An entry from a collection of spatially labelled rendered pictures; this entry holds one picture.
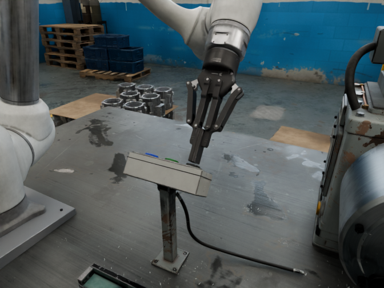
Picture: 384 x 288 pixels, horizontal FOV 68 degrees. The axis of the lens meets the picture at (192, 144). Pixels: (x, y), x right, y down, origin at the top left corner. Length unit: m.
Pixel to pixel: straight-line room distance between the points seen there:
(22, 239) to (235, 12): 0.74
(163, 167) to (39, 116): 0.51
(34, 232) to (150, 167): 0.42
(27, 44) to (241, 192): 0.77
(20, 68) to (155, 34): 6.30
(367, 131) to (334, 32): 5.18
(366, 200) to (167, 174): 0.33
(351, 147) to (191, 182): 0.35
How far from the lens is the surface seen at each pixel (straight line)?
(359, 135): 0.67
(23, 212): 0.92
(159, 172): 0.57
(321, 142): 3.02
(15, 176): 0.87
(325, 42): 5.83
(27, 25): 0.92
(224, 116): 0.57
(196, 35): 0.77
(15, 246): 0.86
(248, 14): 0.65
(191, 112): 0.59
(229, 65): 0.60
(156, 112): 2.76
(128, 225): 0.85
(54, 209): 0.94
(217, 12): 0.65
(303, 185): 1.06
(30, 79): 0.95
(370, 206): 0.48
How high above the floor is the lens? 1.37
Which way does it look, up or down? 27 degrees down
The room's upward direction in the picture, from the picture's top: straight up
